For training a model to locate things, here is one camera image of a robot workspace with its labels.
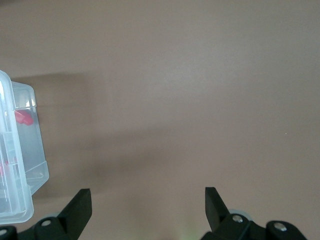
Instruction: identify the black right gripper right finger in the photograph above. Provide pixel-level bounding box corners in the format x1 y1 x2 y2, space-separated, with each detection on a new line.
201 186 308 240

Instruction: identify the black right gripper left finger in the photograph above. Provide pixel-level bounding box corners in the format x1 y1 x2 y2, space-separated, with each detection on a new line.
0 188 93 240

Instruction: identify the clear plastic box lid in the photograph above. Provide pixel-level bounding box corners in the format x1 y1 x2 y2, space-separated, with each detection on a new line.
0 69 35 224

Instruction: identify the clear plastic box base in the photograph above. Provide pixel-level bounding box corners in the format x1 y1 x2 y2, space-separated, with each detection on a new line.
11 81 50 196

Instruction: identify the small red block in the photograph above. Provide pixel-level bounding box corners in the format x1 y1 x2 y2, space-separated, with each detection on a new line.
14 109 34 126
0 157 16 177

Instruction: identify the brown table cover sheet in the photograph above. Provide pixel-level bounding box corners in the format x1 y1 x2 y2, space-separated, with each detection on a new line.
0 0 320 240

